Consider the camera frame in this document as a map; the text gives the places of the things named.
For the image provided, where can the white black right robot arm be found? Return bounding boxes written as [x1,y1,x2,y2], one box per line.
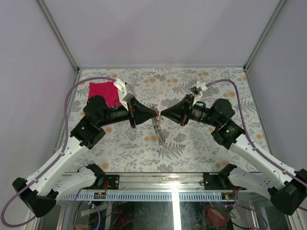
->
[161,94,307,216]

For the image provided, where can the white slotted cable duct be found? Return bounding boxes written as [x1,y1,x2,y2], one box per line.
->
[77,191,234,202]

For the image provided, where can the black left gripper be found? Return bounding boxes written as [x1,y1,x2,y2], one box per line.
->
[98,96,159,129]

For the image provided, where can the red folded cloth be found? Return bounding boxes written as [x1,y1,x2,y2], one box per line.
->
[88,81,121,107]

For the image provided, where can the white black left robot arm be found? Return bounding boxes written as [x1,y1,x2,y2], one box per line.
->
[12,95,157,218]

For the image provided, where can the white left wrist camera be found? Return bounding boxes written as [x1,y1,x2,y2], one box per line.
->
[114,79,135,110]

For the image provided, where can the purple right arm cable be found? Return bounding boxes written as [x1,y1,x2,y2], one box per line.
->
[206,79,307,187]

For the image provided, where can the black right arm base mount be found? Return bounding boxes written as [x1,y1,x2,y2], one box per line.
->
[202,172,234,190]

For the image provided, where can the grey metal key organiser ring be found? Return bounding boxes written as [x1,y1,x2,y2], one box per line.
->
[151,107,168,148]

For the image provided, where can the floral table mat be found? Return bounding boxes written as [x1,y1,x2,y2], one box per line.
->
[68,68,267,173]

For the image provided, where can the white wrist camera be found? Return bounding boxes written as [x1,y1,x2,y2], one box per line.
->
[189,80,207,104]
[114,79,135,110]

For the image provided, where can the aluminium front rail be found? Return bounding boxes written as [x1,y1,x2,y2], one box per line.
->
[37,172,295,191]

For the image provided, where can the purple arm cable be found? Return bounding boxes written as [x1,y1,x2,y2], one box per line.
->
[0,77,118,227]
[206,79,307,187]

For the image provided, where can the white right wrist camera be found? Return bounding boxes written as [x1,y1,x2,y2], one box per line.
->
[189,80,207,104]

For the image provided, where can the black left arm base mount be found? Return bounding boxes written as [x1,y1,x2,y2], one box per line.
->
[94,174,120,190]

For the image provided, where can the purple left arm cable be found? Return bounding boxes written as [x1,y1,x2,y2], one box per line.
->
[0,77,118,227]

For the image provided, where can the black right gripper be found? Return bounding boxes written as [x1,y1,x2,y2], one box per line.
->
[161,94,220,127]

